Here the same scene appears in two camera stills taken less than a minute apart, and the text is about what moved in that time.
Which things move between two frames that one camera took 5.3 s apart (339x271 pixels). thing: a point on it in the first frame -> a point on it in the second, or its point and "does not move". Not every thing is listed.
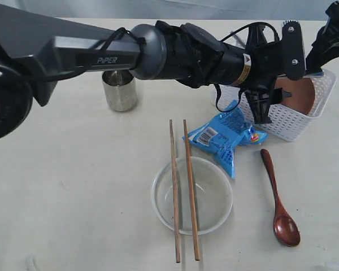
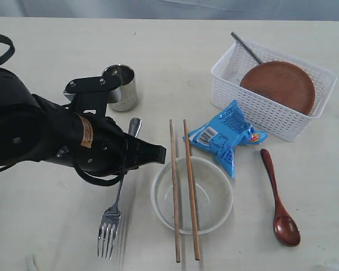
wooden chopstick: [191, 195] does not move
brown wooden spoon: [286, 231] does not move
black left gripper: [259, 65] -> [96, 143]
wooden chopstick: [175, 194] does not move
